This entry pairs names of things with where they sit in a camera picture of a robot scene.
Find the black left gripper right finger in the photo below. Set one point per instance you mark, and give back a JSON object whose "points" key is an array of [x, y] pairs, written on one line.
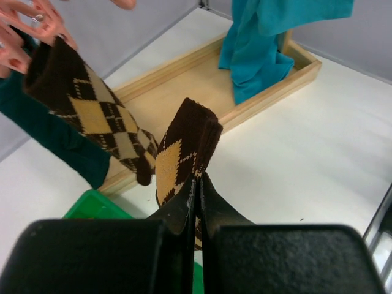
{"points": [[242, 257]]}

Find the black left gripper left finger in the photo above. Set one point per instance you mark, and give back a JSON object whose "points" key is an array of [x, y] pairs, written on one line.
{"points": [[76, 256]]}

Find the green reindeer sock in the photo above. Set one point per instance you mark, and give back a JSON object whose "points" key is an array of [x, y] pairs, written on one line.
{"points": [[79, 153]]}

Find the brown argyle sock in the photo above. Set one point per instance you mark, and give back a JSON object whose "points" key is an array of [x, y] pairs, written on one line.
{"points": [[59, 78], [186, 148]]}

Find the pink round clip hanger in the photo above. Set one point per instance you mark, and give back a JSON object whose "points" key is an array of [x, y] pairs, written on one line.
{"points": [[41, 21]]}

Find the wooden hanger rack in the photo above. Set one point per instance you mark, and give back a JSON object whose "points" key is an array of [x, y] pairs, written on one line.
{"points": [[155, 97]]}

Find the green plastic tray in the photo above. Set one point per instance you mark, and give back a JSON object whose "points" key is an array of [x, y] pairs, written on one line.
{"points": [[95, 205]]}

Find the teal cloth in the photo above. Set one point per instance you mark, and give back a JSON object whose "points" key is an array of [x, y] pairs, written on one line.
{"points": [[250, 50]]}

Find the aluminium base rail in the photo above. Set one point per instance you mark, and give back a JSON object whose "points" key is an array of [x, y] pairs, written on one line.
{"points": [[378, 239]]}

